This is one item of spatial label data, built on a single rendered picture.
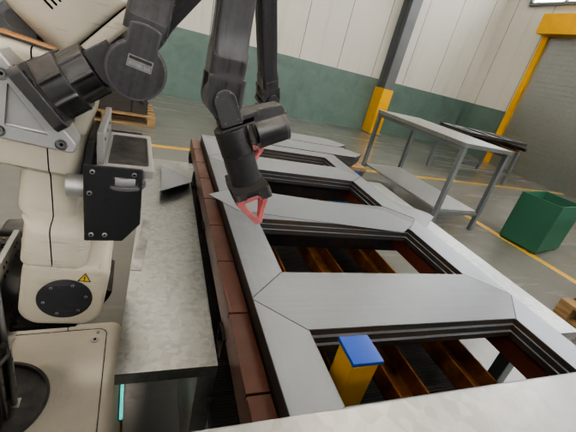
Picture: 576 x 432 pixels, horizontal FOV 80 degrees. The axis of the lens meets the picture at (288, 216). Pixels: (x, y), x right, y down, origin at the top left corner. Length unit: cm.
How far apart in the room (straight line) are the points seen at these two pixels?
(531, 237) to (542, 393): 413
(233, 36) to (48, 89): 26
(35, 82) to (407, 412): 56
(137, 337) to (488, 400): 68
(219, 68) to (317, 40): 812
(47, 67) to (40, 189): 32
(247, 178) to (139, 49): 26
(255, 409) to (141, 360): 32
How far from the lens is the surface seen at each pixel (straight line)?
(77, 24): 71
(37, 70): 58
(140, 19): 55
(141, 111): 525
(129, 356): 83
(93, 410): 126
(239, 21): 58
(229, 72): 57
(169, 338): 86
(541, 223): 454
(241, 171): 62
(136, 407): 159
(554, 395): 49
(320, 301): 76
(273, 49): 112
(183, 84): 797
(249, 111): 61
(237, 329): 69
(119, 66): 54
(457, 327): 91
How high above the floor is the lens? 130
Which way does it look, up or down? 24 degrees down
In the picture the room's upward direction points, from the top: 14 degrees clockwise
